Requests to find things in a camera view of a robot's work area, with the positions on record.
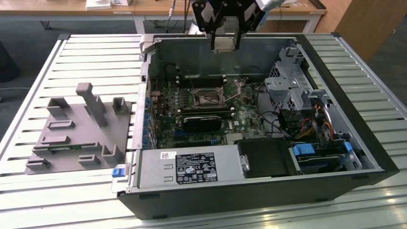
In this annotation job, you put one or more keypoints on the black open PC case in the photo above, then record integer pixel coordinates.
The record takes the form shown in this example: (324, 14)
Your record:
(221, 202)

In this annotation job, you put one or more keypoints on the blue case latch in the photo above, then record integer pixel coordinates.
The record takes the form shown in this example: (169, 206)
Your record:
(118, 173)

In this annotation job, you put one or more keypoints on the CPU socket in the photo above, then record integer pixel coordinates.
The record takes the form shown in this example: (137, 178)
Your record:
(207, 99)

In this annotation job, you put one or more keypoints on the black expansion card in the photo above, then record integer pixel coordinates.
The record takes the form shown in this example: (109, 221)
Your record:
(201, 122)

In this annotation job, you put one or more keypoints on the green RAM stick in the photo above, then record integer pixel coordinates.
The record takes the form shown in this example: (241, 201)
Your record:
(62, 148)

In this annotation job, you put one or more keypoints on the white box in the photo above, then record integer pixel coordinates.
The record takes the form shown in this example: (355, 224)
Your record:
(94, 4)

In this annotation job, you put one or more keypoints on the green motherboard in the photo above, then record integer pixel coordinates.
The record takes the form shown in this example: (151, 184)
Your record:
(248, 119)

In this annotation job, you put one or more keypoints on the wooden desk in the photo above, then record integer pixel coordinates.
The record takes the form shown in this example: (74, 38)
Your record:
(62, 12)

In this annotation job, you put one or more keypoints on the silver square CPU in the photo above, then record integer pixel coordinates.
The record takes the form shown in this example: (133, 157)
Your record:
(225, 44)

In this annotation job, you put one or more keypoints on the wooden cabinet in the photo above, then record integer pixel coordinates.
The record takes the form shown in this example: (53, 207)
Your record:
(365, 23)

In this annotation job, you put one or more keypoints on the silver metal drive cage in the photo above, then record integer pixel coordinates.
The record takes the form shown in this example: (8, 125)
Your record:
(279, 90)

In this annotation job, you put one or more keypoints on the black plastic fan shroud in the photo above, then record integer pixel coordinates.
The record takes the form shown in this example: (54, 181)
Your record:
(267, 157)

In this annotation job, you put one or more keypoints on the grey plastic parts rack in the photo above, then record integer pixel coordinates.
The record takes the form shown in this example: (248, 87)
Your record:
(82, 124)

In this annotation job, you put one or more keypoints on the black RAM slot pair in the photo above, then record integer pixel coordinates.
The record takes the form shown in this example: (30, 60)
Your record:
(207, 111)
(200, 80)

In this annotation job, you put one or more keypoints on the blue plastic clip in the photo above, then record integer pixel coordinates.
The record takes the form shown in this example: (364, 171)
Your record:
(347, 146)

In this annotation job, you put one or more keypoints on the silver power supply unit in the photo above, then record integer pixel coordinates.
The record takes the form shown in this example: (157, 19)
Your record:
(152, 171)

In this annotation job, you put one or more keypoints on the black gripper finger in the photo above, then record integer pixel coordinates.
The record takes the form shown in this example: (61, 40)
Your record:
(212, 40)
(236, 40)

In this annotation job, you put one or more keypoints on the blue disk carrier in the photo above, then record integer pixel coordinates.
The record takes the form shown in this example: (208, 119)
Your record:
(301, 150)

